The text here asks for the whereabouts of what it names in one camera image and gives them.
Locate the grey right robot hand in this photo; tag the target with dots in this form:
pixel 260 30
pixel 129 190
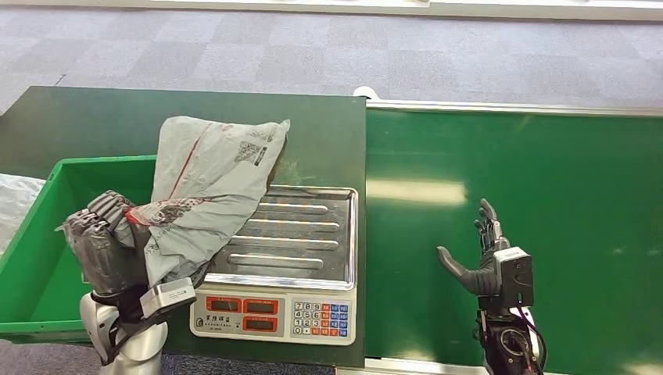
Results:
pixel 484 279

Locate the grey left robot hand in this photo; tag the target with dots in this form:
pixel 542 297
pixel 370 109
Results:
pixel 106 253

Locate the grey mailer bag red print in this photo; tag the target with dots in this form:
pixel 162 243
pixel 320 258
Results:
pixel 207 186

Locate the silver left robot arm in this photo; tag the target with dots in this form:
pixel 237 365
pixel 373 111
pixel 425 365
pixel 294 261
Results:
pixel 137 344

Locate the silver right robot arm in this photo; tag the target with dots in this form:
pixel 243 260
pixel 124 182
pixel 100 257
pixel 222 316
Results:
pixel 505 347

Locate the white conveyor roller end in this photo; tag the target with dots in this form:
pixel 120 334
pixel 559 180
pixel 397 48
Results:
pixel 366 92

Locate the green plastic crate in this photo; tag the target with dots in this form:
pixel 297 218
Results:
pixel 36 279

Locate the white plastic bag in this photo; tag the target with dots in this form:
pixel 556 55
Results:
pixel 14 207

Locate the white electronic scale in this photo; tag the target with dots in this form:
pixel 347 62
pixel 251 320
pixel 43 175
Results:
pixel 272 316

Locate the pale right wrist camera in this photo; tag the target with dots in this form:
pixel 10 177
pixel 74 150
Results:
pixel 515 277

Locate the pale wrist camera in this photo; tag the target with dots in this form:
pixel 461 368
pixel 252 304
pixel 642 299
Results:
pixel 515 277
pixel 168 297

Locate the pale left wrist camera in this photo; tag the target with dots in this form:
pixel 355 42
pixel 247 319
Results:
pixel 168 297

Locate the silver conveyor frame rail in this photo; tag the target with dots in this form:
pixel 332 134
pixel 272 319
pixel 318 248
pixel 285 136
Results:
pixel 518 107
pixel 409 367

